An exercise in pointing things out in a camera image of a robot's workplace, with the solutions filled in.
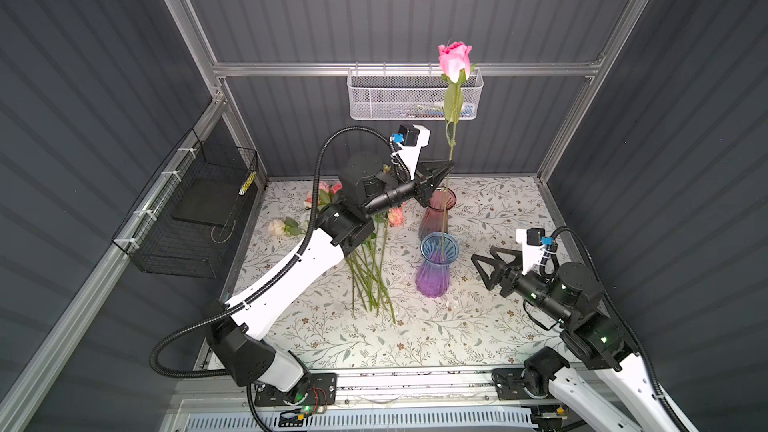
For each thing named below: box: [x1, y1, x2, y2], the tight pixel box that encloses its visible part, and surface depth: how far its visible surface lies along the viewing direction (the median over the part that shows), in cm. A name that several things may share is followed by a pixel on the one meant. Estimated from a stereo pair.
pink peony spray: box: [361, 203, 407, 324], surface depth 96 cm
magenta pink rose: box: [438, 42, 477, 252], surface depth 46 cm
